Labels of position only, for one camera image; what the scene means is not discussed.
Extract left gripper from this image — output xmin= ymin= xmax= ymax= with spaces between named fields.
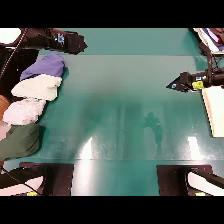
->
xmin=64 ymin=31 xmax=89 ymax=55

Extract folded cream garment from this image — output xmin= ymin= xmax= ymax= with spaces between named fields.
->
xmin=201 ymin=86 xmax=224 ymax=139

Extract pale pink fluffy garment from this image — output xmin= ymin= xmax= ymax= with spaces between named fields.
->
xmin=2 ymin=97 xmax=47 ymax=127

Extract heap of clothes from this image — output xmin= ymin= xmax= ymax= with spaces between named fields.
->
xmin=192 ymin=28 xmax=224 ymax=55

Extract dark green garment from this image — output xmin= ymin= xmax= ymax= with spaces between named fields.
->
xmin=0 ymin=123 xmax=42 ymax=162

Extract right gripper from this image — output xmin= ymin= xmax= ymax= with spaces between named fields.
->
xmin=178 ymin=71 xmax=196 ymax=93

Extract purple garment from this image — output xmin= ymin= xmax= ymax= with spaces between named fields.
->
xmin=19 ymin=53 xmax=67 ymax=82

